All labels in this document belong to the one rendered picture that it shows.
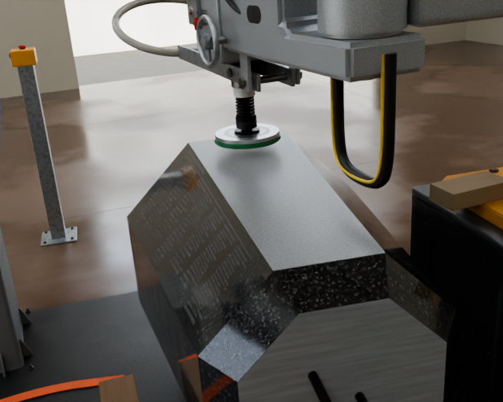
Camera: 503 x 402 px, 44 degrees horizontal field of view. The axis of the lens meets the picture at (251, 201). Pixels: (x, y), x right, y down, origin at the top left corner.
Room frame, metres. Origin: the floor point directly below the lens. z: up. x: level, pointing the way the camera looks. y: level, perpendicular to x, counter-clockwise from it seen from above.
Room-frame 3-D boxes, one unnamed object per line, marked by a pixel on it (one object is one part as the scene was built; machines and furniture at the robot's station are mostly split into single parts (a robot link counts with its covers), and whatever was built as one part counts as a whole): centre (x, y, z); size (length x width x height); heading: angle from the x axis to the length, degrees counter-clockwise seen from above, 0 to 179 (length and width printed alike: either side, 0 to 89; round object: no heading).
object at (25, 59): (3.32, 1.13, 0.54); 0.20 x 0.20 x 1.09; 13
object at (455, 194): (1.61, -0.61, 0.81); 0.20 x 0.10 x 0.05; 111
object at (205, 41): (1.83, 0.06, 1.23); 0.15 x 0.10 x 0.15; 24
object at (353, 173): (1.38, -0.26, 1.09); 0.23 x 0.03 x 0.32; 24
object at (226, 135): (1.99, 0.00, 0.91); 0.21 x 0.21 x 0.01
